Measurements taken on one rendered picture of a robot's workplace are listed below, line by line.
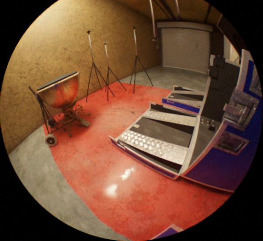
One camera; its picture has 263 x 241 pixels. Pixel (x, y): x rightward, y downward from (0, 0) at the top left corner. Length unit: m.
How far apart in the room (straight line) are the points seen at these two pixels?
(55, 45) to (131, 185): 2.66
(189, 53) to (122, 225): 6.60
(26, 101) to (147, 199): 2.45
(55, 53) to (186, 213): 3.04
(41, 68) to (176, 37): 6.31
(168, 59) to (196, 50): 1.92
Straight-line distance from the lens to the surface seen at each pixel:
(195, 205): 1.01
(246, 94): 0.36
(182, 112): 1.40
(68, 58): 2.43
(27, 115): 2.40
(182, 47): 6.26
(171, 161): 0.84
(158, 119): 1.27
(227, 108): 0.34
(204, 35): 6.44
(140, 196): 0.89
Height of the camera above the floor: 0.89
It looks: 34 degrees down
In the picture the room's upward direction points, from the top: 6 degrees counter-clockwise
